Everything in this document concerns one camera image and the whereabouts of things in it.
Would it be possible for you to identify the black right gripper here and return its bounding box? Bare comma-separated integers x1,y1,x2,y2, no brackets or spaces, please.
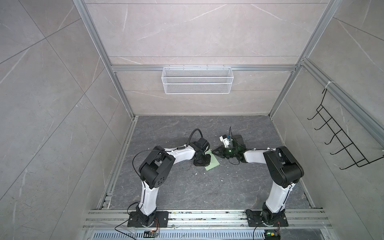
211,145,238,159

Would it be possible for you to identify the light green paper sheet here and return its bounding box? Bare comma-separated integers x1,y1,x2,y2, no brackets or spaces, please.
205,150,220,171

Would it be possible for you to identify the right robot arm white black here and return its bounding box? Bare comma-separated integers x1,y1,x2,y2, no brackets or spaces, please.
212,135,304,226

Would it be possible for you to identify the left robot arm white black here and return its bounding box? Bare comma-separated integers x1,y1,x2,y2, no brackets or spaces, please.
136,138,211,226

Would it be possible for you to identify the left small circuit board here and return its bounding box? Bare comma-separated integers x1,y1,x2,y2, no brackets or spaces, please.
144,230,160,238

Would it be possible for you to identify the small circuit board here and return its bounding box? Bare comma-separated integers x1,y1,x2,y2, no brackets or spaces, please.
144,230,160,238
265,230,281,240

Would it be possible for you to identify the right small circuit board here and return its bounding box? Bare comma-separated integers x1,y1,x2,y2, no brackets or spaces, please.
265,230,281,240

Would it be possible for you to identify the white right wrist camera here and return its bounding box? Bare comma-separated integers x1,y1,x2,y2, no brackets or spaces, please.
220,135,232,149

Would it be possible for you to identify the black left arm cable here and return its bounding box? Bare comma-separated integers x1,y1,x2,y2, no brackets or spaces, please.
185,128,204,148

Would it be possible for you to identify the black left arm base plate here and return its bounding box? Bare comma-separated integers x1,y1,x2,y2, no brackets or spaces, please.
127,211,169,228

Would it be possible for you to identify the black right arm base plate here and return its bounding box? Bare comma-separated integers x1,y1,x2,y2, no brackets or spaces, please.
245,209,289,227

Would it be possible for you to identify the white wire mesh basket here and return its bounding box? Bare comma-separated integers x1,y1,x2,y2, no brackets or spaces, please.
162,67,234,95

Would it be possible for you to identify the aluminium frame rail front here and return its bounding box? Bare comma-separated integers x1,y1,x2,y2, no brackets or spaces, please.
82,209,332,229

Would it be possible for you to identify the black wire hook rack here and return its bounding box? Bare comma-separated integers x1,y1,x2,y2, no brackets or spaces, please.
307,89,384,170

